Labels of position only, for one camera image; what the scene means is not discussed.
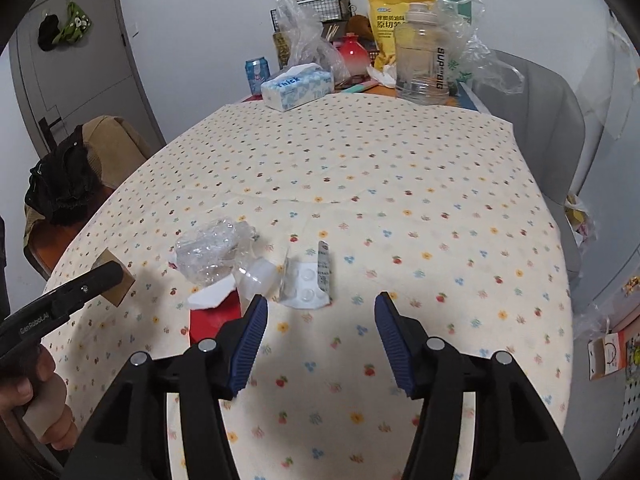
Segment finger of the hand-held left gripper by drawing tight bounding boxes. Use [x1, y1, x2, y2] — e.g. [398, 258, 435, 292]
[44, 262, 125, 320]

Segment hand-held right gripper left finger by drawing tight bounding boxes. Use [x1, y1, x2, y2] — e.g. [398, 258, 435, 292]
[62, 294, 269, 480]

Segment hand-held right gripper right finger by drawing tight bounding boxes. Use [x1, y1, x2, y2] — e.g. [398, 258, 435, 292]
[375, 291, 581, 480]

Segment small cardboard box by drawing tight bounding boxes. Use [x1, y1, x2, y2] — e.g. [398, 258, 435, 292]
[94, 249, 137, 307]

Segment red packet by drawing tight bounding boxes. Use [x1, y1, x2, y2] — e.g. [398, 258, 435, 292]
[189, 287, 251, 347]

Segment white paper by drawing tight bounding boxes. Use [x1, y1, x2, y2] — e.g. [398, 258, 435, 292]
[187, 277, 237, 311]

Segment silver blister pack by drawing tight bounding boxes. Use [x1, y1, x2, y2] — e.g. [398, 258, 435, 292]
[277, 240, 335, 309]

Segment clear plastic packaging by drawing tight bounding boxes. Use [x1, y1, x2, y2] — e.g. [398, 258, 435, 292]
[174, 216, 261, 283]

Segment person's left hand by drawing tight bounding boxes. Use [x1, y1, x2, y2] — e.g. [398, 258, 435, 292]
[0, 346, 80, 453]

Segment orange wooden chair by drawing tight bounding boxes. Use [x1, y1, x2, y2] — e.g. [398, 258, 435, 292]
[27, 182, 119, 282]

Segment black garment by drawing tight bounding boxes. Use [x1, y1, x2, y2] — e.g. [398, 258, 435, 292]
[25, 125, 102, 227]

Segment floral patterned tablecloth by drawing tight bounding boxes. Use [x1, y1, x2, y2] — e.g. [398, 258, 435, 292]
[40, 87, 576, 480]

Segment clear plastic sheet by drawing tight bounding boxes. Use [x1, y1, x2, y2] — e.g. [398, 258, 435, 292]
[572, 300, 627, 342]

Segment grey door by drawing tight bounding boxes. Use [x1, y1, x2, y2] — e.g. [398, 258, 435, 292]
[10, 0, 167, 157]

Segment orange white box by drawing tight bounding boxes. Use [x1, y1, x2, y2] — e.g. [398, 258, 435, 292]
[587, 330, 632, 384]

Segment plastic bag with yellow item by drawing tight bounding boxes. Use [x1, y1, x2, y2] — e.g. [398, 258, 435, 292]
[565, 192, 599, 252]

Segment black hanging hat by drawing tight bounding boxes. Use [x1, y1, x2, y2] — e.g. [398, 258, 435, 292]
[37, 15, 64, 52]

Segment teal and pink stick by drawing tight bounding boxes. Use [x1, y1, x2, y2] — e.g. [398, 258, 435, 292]
[335, 79, 381, 95]

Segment blue white tissue box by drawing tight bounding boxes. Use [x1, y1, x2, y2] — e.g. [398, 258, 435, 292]
[260, 62, 335, 111]

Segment grey upholstered chair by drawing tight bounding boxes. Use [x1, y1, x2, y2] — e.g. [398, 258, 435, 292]
[472, 49, 587, 286]

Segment green plush hanging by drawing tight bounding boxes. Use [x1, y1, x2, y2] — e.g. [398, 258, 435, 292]
[52, 0, 94, 47]

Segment blue drink can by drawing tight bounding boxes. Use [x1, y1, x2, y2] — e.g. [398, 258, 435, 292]
[244, 56, 271, 97]

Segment small white crumpled tissue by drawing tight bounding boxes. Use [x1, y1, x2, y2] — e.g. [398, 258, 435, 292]
[366, 64, 399, 87]

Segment clear large water bottle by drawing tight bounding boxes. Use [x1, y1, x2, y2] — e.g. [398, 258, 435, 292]
[394, 2, 459, 106]

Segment red white vase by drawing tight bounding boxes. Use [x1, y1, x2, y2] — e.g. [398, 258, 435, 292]
[336, 33, 374, 79]

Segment clear crinkled plastic bag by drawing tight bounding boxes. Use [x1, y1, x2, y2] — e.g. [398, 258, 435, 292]
[272, 0, 351, 86]

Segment yellow snack bag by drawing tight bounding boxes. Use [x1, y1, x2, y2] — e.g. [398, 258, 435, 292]
[367, 0, 437, 74]

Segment black door handle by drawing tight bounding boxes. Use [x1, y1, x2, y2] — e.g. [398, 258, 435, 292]
[39, 116, 64, 154]

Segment clear plastic bag with handles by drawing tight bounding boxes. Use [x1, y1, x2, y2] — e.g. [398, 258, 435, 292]
[435, 0, 526, 97]

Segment black wire basket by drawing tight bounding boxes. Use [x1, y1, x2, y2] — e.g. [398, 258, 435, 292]
[270, 0, 351, 42]

